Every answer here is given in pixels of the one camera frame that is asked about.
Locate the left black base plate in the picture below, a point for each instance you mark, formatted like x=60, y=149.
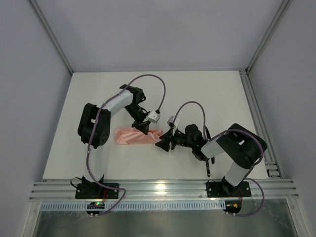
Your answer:
x=109, y=191

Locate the black handled knife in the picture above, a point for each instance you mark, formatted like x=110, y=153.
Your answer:
x=208, y=137

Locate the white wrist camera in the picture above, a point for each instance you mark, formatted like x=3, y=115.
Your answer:
x=173, y=123
x=153, y=116

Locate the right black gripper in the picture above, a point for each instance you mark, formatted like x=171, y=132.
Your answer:
x=170, y=139

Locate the aluminium front rail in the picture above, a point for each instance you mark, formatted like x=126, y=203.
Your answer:
x=159, y=189

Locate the right aluminium corner post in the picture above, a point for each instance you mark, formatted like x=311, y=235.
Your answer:
x=270, y=30

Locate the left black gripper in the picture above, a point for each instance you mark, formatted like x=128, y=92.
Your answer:
x=140, y=124

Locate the black handled fork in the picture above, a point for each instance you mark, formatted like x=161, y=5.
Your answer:
x=207, y=168

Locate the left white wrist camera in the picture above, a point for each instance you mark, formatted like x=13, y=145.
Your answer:
x=153, y=116

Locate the pink cloth napkin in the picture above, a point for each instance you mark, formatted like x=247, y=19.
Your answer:
x=132, y=136

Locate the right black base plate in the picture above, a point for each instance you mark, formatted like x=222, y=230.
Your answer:
x=222, y=189

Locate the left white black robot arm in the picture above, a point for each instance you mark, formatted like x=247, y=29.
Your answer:
x=95, y=123

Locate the slotted grey cable duct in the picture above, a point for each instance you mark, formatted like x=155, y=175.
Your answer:
x=165, y=205

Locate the right aluminium side rail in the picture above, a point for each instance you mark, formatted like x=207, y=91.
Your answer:
x=270, y=157

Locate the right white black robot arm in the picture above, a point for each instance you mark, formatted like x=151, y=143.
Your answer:
x=244, y=148

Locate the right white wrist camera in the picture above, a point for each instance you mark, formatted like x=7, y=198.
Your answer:
x=173, y=123

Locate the aluminium corner post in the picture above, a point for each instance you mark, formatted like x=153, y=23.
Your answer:
x=50, y=34
x=270, y=30

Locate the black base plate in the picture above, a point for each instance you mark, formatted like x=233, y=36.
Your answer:
x=109, y=191
x=222, y=189

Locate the right black controller board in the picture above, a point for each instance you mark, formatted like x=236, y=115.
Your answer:
x=232, y=207

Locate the left black controller board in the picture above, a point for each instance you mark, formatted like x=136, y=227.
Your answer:
x=93, y=209

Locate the black controller board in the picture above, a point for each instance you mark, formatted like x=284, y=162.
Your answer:
x=232, y=207
x=93, y=209

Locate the left aluminium corner post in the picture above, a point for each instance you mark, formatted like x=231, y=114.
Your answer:
x=50, y=34

